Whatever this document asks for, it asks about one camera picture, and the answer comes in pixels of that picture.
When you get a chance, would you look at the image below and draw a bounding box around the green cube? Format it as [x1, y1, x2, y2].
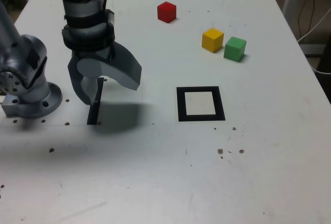
[223, 36, 247, 63]

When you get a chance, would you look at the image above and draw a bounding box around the yellow cube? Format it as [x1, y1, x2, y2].
[201, 28, 224, 53]

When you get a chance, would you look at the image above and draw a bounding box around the white floor cable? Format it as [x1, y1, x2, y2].
[296, 8, 331, 75]

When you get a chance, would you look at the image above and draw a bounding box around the black tape square outline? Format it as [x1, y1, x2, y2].
[176, 86, 226, 122]

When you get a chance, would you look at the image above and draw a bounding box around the black floor cable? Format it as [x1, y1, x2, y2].
[297, 0, 315, 38]

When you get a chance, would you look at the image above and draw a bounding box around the red cube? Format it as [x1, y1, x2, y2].
[157, 1, 177, 24]

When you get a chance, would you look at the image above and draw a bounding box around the small grey gripper camera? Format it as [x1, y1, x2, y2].
[104, 9, 115, 25]

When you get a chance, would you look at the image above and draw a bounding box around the black tape strip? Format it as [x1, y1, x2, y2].
[86, 77, 104, 125]

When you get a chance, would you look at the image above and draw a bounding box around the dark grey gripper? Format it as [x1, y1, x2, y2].
[67, 40, 143, 105]

